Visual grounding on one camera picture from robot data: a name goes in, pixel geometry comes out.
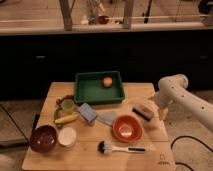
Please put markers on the green vegetable toy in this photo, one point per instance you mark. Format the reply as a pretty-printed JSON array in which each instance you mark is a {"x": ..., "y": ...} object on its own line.
[{"x": 57, "y": 116}]

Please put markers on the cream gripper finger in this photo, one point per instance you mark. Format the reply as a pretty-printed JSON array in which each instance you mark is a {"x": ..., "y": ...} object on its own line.
[{"x": 162, "y": 113}]

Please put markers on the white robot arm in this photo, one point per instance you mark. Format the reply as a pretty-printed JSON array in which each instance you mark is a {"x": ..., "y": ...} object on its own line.
[{"x": 174, "y": 89}]

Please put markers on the green plastic tray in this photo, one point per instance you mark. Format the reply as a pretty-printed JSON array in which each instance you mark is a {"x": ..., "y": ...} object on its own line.
[{"x": 89, "y": 88}]

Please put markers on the green cup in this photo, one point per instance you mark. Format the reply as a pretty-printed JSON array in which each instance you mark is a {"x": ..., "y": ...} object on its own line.
[{"x": 67, "y": 106}]

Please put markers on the red grape bunch toy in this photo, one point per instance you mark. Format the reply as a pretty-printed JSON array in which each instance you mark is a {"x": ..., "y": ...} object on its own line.
[{"x": 68, "y": 98}]

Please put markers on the blue sponge block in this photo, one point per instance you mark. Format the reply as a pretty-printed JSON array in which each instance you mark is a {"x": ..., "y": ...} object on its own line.
[{"x": 88, "y": 113}]

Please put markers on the red orange bowl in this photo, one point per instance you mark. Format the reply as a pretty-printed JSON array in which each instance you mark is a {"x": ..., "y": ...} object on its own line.
[{"x": 126, "y": 129}]

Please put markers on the white cup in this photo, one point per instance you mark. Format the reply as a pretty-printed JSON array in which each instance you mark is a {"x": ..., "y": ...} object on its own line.
[{"x": 67, "y": 137}]

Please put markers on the dark maroon bowl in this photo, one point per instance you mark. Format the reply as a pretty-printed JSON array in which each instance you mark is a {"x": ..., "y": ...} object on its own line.
[{"x": 43, "y": 139}]

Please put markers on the black white dish brush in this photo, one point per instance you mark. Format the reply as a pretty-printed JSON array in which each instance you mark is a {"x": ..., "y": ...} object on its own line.
[{"x": 106, "y": 147}]

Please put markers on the orange yellow fruit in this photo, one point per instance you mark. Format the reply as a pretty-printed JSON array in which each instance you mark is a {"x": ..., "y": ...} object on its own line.
[{"x": 107, "y": 82}]

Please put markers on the grey blue cloth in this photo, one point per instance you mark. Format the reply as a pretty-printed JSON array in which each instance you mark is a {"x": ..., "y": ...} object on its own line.
[{"x": 107, "y": 118}]

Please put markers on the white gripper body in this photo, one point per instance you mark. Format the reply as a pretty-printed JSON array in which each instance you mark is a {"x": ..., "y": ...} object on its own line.
[{"x": 161, "y": 99}]

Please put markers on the wooden black felt eraser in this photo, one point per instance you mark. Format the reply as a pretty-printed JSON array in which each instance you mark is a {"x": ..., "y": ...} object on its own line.
[{"x": 143, "y": 111}]

